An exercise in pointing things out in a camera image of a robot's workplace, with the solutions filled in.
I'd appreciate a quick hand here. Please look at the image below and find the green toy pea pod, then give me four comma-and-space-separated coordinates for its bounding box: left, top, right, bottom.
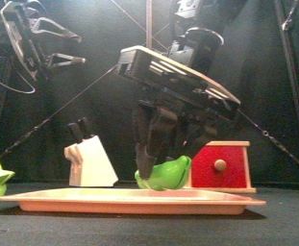
134, 155, 193, 192

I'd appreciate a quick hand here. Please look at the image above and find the red-fronted wooden drawer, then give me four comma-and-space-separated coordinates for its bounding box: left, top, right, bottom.
190, 146, 249, 189

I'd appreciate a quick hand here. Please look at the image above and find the wooden box with slot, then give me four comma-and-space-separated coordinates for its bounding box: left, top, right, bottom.
185, 140, 258, 194

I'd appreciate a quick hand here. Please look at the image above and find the white wooden knife block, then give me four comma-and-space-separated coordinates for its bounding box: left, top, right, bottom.
63, 135, 119, 188

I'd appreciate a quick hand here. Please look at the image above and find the pink plastic tray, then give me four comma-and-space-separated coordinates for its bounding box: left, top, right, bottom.
0, 186, 268, 216

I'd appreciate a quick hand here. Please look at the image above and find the black toy knife handle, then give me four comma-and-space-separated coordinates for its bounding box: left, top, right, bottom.
79, 116, 95, 138
67, 122, 85, 143

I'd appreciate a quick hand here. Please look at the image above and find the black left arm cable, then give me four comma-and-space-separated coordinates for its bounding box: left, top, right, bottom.
0, 65, 39, 95

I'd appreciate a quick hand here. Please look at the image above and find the thin steel brace wire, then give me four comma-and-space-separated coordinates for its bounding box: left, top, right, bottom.
0, 18, 176, 160
109, 0, 299, 176

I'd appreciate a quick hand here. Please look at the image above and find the metal frame pole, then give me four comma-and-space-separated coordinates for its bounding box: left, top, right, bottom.
146, 0, 154, 49

